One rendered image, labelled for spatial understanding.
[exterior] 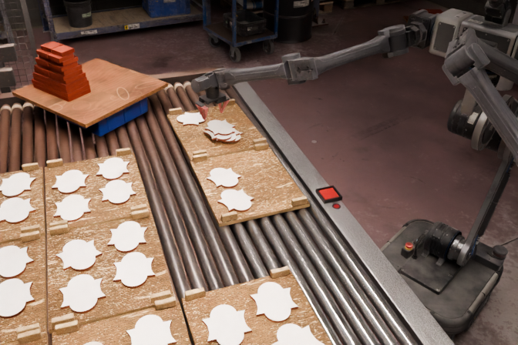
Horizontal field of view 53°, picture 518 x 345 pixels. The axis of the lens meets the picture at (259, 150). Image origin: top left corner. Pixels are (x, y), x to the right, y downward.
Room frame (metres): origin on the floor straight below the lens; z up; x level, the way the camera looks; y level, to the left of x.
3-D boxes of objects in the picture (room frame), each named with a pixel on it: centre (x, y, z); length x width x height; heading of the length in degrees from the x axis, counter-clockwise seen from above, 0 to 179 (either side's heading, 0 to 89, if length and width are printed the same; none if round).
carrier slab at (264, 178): (1.62, 0.04, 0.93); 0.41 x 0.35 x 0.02; 22
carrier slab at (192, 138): (2.02, 0.20, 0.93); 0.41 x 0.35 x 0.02; 24
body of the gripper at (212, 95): (2.01, 0.21, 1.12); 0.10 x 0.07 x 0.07; 134
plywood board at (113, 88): (2.19, 0.79, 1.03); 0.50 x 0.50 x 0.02; 57
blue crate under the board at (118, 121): (2.14, 0.74, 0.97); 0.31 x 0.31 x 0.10; 57
